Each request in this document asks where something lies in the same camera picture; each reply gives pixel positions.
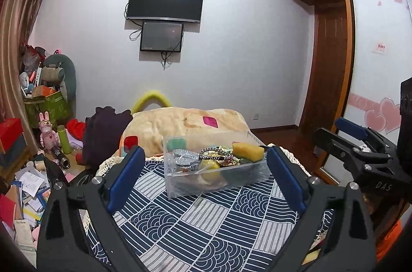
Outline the dark purple garment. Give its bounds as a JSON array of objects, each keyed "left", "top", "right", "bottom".
[{"left": 82, "top": 106, "right": 133, "bottom": 169}]

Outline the yellow neck pillow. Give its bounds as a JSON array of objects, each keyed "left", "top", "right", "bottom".
[{"left": 131, "top": 91, "right": 171, "bottom": 115}]

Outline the yellow plush toy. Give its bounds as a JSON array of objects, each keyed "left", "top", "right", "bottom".
[{"left": 197, "top": 159, "right": 222, "bottom": 184}]

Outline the red cloth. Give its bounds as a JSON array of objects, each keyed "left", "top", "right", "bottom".
[{"left": 67, "top": 119, "right": 87, "bottom": 165}]

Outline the silver foil packet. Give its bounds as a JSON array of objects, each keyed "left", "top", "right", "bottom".
[{"left": 172, "top": 149, "right": 200, "bottom": 171}]

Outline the clear plastic storage box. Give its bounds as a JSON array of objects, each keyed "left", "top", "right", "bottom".
[{"left": 162, "top": 132, "right": 271, "bottom": 199}]

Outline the small black monitor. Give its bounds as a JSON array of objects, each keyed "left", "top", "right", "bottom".
[{"left": 140, "top": 21, "right": 185, "bottom": 52}]

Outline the navy wave-pattern bedsheet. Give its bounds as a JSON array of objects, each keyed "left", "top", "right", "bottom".
[{"left": 82, "top": 146, "right": 335, "bottom": 272}]

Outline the red box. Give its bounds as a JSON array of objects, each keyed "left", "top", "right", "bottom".
[{"left": 0, "top": 118, "right": 24, "bottom": 153}]

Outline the green storage box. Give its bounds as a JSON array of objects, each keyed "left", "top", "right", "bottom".
[{"left": 24, "top": 90, "right": 72, "bottom": 131}]

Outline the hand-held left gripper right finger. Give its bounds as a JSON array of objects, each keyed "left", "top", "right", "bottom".
[{"left": 265, "top": 146, "right": 377, "bottom": 272}]

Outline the black flashlight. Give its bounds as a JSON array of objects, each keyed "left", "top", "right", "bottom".
[{"left": 52, "top": 146, "right": 71, "bottom": 169}]

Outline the striped curtain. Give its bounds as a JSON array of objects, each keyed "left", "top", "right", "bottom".
[{"left": 0, "top": 0, "right": 63, "bottom": 169}]

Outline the pile of papers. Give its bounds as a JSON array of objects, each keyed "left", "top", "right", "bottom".
[{"left": 0, "top": 153, "right": 62, "bottom": 260}]

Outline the green bottle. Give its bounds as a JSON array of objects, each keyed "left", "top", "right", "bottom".
[{"left": 57, "top": 125, "right": 72, "bottom": 154}]

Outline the yellow sponge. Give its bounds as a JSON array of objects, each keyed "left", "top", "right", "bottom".
[{"left": 232, "top": 143, "right": 265, "bottom": 162}]

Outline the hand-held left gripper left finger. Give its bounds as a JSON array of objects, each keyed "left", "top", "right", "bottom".
[{"left": 37, "top": 145, "right": 147, "bottom": 272}]

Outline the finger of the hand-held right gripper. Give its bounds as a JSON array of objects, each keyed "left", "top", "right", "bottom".
[
  {"left": 334, "top": 117, "right": 400, "bottom": 157},
  {"left": 312, "top": 128, "right": 390, "bottom": 188}
]

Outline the green plush cushion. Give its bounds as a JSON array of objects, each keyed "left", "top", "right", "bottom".
[{"left": 42, "top": 54, "right": 77, "bottom": 102}]

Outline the blue box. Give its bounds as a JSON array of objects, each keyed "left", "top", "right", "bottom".
[{"left": 0, "top": 133, "right": 29, "bottom": 169}]

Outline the black hanging cable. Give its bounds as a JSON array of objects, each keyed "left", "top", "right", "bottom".
[{"left": 161, "top": 50, "right": 173, "bottom": 70}]

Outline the beige fleece blanket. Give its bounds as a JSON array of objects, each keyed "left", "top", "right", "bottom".
[{"left": 121, "top": 107, "right": 258, "bottom": 160}]

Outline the pink bunny toy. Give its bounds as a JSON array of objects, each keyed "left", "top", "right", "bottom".
[{"left": 39, "top": 112, "right": 61, "bottom": 152}]

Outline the wooden wardrobe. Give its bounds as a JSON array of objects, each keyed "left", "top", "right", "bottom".
[{"left": 322, "top": 0, "right": 412, "bottom": 185}]

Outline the wooden door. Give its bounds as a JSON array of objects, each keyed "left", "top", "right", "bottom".
[{"left": 299, "top": 5, "right": 350, "bottom": 137}]

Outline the black wall television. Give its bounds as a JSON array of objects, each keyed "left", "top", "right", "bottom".
[{"left": 125, "top": 0, "right": 205, "bottom": 24}]

